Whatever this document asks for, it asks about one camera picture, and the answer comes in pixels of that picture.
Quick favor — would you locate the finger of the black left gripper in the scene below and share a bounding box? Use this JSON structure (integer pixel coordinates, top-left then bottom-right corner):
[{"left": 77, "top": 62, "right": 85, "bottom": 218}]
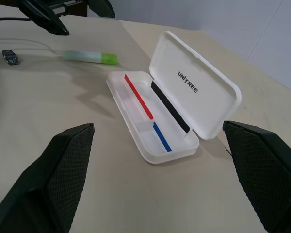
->
[
  {"left": 87, "top": 0, "right": 116, "bottom": 19},
  {"left": 18, "top": 0, "right": 70, "bottom": 36}
]

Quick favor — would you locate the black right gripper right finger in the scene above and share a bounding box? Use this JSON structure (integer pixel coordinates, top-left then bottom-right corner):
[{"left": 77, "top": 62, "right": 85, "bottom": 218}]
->
[{"left": 222, "top": 120, "right": 291, "bottom": 233}]

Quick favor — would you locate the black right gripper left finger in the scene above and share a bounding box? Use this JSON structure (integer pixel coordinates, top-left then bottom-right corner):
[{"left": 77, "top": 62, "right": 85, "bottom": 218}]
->
[{"left": 0, "top": 123, "right": 95, "bottom": 233}]

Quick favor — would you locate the white plastic pencil case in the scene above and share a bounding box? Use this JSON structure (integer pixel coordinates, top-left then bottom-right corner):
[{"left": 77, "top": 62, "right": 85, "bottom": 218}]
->
[{"left": 106, "top": 30, "right": 242, "bottom": 166}]

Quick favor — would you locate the thin translucent cord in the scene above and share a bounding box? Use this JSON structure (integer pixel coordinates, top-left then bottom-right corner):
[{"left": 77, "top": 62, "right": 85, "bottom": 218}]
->
[{"left": 0, "top": 38, "right": 65, "bottom": 55}]

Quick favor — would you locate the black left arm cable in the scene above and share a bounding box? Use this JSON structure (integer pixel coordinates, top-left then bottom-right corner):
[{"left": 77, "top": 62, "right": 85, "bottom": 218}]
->
[{"left": 0, "top": 17, "right": 32, "bottom": 24}]

